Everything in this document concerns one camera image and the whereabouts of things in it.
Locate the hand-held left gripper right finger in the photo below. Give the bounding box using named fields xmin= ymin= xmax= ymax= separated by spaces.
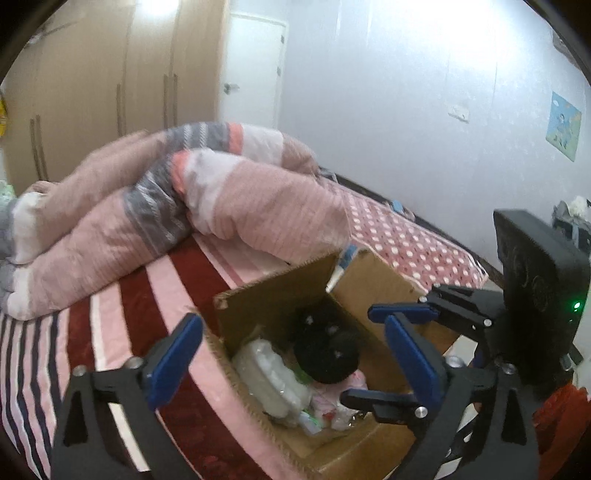
xmin=385 ymin=314 xmax=541 ymax=480

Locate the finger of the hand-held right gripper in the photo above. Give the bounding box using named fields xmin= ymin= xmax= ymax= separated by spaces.
xmin=340 ymin=388 xmax=435 ymax=433
xmin=368 ymin=284 xmax=505 ymax=343

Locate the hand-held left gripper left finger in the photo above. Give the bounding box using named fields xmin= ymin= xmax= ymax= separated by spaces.
xmin=50 ymin=313 xmax=204 ymax=480

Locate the pink bunny plush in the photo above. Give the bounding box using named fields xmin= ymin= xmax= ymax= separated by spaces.
xmin=310 ymin=369 xmax=371 ymax=430

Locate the black fluffy hat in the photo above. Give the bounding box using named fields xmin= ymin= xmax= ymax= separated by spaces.
xmin=293 ymin=307 xmax=362 ymax=385

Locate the clear plastic bag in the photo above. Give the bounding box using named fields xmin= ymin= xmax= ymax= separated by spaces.
xmin=231 ymin=339 xmax=333 ymax=432

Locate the brown cardboard box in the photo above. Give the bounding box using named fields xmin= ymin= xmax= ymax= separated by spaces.
xmin=205 ymin=247 xmax=462 ymax=480

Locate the polka dot bed sheet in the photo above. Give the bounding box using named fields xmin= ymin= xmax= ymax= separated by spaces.
xmin=318 ymin=166 xmax=490 ymax=298

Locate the grey bag with white plush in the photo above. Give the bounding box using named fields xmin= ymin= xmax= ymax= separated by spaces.
xmin=551 ymin=196 xmax=591 ymax=256

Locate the striped pink grey duvet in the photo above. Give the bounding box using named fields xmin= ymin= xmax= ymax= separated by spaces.
xmin=0 ymin=121 xmax=352 ymax=320

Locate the wooden wardrobe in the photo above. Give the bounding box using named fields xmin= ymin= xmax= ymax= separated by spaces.
xmin=0 ymin=0 xmax=232 ymax=195

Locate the white door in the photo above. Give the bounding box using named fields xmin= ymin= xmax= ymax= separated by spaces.
xmin=220 ymin=13 xmax=288 ymax=133

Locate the cartoon wall poster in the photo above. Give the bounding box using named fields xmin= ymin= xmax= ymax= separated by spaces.
xmin=545 ymin=91 xmax=583 ymax=162

